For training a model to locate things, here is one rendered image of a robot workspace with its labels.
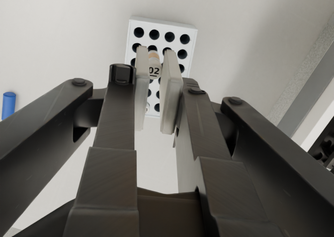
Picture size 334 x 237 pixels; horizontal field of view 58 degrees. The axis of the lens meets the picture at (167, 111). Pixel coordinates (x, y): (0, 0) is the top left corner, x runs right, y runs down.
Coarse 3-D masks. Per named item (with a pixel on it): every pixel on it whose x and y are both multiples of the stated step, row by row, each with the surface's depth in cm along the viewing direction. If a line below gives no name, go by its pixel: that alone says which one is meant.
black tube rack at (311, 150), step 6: (330, 126) 35; (324, 132) 35; (330, 132) 35; (318, 138) 36; (324, 138) 35; (330, 138) 35; (318, 144) 36; (324, 144) 36; (330, 144) 36; (312, 150) 36; (318, 150) 36; (324, 150) 36; (330, 150) 36; (312, 156) 36; (318, 156) 37; (324, 156) 36; (330, 156) 33; (324, 162) 37; (330, 168) 37
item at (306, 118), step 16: (320, 64) 34; (320, 80) 33; (304, 96) 35; (320, 96) 33; (288, 112) 36; (304, 112) 34; (320, 112) 32; (288, 128) 35; (304, 128) 33; (320, 128) 32; (304, 144) 32
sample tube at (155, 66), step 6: (150, 54) 24; (156, 54) 24; (150, 60) 22; (156, 60) 22; (150, 66) 21; (156, 66) 21; (150, 72) 21; (156, 72) 21; (150, 78) 21; (156, 78) 21
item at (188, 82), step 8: (184, 80) 17; (192, 80) 18; (216, 104) 15; (216, 112) 14; (176, 120) 15; (224, 120) 14; (224, 128) 14; (232, 128) 14; (224, 136) 14; (232, 136) 14
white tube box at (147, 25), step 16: (128, 32) 36; (144, 32) 37; (160, 32) 37; (176, 32) 37; (192, 32) 37; (128, 48) 37; (160, 48) 38; (176, 48) 38; (192, 48) 37; (128, 64) 38; (160, 80) 41
